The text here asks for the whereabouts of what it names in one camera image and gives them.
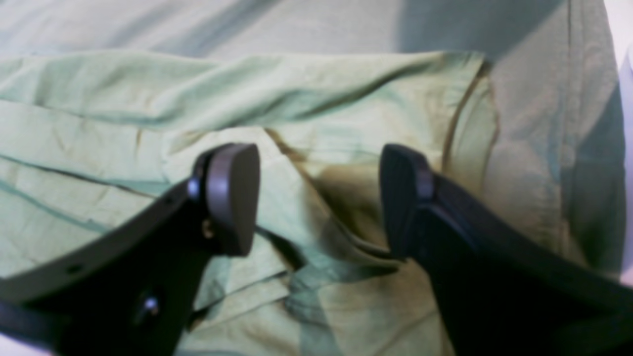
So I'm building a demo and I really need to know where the light green T-shirt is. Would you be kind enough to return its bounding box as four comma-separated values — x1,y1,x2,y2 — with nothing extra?
0,50,497,356

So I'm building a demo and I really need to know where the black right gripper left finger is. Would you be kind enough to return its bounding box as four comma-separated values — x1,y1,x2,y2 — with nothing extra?
1,143,260,356

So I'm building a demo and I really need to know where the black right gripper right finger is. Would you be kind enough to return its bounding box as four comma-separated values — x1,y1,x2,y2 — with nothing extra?
378,144,633,356

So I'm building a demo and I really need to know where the green table cloth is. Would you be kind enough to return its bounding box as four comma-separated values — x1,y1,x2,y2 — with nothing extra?
1,0,624,276

